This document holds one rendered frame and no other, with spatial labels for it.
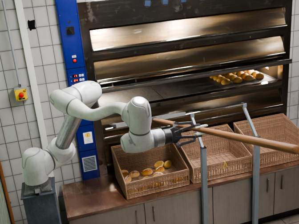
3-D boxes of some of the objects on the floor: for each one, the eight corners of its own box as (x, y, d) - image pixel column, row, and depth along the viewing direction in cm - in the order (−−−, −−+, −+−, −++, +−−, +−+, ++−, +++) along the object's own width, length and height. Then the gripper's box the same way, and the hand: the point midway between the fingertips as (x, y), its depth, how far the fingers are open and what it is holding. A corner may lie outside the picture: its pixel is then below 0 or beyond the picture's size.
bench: (70, 237, 368) (61, 183, 348) (293, 182, 427) (296, 133, 407) (78, 278, 317) (67, 218, 297) (329, 210, 377) (335, 156, 356)
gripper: (158, 120, 196) (202, 113, 202) (163, 151, 198) (206, 143, 203) (163, 121, 189) (208, 113, 195) (167, 154, 190) (212, 145, 196)
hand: (201, 130), depth 198 cm, fingers closed on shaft, 3 cm apart
